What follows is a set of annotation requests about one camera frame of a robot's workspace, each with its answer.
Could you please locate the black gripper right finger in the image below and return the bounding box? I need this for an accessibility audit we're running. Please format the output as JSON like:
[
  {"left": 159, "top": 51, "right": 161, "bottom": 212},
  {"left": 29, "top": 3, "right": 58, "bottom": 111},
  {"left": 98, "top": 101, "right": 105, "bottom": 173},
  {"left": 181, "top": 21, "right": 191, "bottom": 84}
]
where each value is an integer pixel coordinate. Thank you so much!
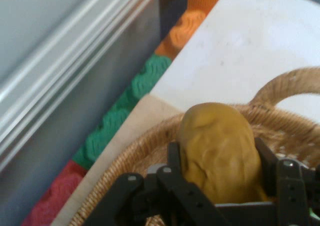
[{"left": 254, "top": 136, "right": 320, "bottom": 226}]

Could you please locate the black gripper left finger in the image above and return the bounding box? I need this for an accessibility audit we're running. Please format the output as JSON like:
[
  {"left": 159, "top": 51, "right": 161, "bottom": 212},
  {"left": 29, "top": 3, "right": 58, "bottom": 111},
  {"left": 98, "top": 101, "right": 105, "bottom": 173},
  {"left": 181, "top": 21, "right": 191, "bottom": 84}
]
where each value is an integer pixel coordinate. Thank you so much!
[{"left": 82, "top": 141, "right": 226, "bottom": 226}]

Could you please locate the yellow brown potato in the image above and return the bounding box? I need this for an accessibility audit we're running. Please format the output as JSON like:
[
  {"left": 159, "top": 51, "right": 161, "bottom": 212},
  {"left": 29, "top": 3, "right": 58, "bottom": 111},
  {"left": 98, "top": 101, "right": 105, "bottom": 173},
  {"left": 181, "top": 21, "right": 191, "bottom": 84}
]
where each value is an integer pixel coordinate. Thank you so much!
[{"left": 176, "top": 101, "right": 274, "bottom": 204}]

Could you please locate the green studded foam block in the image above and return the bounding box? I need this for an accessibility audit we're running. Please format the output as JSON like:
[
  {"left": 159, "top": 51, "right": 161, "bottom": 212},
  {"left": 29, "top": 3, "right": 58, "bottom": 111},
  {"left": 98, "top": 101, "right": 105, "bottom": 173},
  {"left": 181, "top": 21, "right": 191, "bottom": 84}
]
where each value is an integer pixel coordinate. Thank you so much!
[{"left": 71, "top": 54, "right": 174, "bottom": 171}]

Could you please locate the red studded foam block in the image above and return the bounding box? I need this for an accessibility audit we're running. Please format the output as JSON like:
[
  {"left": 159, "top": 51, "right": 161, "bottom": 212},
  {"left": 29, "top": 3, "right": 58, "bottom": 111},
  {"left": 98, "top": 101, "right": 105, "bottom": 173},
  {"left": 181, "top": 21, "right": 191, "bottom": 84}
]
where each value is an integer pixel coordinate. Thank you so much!
[{"left": 20, "top": 160, "right": 88, "bottom": 226}]

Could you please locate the orange giant building block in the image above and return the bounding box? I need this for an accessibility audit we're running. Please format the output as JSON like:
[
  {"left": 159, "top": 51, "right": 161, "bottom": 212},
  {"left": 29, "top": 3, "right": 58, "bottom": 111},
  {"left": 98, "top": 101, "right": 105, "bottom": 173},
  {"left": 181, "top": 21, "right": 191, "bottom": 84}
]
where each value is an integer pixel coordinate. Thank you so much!
[{"left": 154, "top": 0, "right": 230, "bottom": 59}]

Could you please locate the woven wicker basket with handles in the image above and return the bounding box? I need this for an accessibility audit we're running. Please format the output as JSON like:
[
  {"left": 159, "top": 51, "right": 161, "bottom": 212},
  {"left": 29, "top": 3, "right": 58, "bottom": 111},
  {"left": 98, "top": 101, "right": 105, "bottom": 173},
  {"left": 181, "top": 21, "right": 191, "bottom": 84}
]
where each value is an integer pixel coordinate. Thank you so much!
[{"left": 66, "top": 66, "right": 320, "bottom": 226}]

